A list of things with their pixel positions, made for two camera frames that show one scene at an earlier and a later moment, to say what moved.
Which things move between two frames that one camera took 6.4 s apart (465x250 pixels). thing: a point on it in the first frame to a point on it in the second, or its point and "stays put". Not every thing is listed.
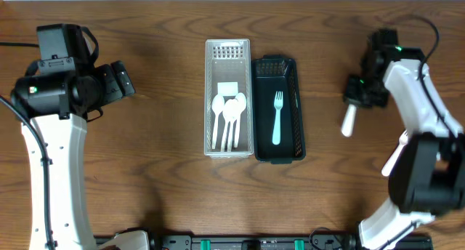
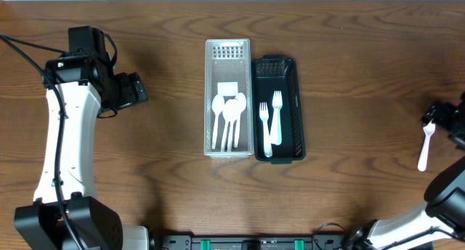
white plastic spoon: [227, 110] stays put
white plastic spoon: [232, 110] stays put
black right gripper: [356, 97] to [437, 113]
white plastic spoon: [240, 104] stays put
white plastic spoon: [217, 105] stays put
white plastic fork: [402, 141] to [264, 115]
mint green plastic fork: [277, 104] stays put
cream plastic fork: [347, 126] to [276, 136]
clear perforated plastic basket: [228, 99] stays put
